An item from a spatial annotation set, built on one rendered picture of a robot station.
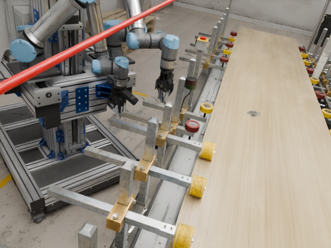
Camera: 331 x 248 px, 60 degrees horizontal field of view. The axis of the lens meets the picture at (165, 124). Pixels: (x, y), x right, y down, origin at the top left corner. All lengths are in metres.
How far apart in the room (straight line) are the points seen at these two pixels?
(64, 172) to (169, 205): 1.00
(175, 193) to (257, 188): 0.46
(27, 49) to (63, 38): 0.36
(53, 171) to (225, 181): 1.37
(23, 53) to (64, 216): 1.20
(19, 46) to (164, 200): 1.01
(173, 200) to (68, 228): 0.91
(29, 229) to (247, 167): 1.49
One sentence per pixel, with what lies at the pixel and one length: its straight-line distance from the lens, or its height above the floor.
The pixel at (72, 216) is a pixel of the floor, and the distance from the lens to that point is 2.25.
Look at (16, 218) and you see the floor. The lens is 2.31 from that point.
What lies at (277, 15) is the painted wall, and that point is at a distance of 9.18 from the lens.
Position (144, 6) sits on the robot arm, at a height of 1.40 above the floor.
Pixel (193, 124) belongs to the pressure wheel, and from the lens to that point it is 1.60.
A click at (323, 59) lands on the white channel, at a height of 1.06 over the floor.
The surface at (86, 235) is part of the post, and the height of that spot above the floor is 1.13.
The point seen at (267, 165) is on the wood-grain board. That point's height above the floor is 0.90.
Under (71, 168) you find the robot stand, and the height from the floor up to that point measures 0.21.
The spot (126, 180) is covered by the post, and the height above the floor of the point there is 1.08.
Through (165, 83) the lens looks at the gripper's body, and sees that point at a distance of 1.45.
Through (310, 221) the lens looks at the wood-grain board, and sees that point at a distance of 1.32.
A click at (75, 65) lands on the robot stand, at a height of 0.99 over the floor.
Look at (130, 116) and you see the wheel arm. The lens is 1.69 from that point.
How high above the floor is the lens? 1.75
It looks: 33 degrees down
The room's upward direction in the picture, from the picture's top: 10 degrees clockwise
